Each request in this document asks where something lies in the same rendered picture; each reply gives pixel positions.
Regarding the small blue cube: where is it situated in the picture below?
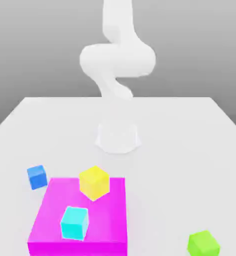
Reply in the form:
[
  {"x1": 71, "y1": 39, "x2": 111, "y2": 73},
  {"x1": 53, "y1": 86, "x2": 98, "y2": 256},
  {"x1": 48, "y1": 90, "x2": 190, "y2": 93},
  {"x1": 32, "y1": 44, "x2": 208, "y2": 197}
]
[{"x1": 26, "y1": 164, "x2": 48, "y2": 191}]

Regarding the small green cube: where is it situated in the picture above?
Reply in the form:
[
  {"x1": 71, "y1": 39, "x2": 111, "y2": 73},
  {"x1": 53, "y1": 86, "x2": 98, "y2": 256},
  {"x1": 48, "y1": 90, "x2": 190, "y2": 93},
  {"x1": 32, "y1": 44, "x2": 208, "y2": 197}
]
[{"x1": 187, "y1": 229, "x2": 221, "y2": 256}]

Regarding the large magenta box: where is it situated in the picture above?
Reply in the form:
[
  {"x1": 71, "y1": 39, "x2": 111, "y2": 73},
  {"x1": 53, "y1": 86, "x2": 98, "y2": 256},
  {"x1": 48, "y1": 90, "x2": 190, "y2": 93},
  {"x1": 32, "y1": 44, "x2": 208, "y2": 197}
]
[{"x1": 27, "y1": 177, "x2": 128, "y2": 256}]

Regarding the small cyan cube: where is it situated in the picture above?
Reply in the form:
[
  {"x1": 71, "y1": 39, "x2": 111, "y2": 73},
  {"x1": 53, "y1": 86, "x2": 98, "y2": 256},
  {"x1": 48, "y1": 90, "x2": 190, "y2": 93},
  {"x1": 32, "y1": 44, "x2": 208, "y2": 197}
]
[{"x1": 60, "y1": 205, "x2": 89, "y2": 242}]

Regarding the small yellow cube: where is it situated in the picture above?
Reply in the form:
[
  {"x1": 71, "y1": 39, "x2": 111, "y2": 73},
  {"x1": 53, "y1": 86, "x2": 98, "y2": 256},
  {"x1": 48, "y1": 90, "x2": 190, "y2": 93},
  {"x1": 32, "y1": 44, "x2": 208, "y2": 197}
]
[{"x1": 78, "y1": 165, "x2": 111, "y2": 202}]

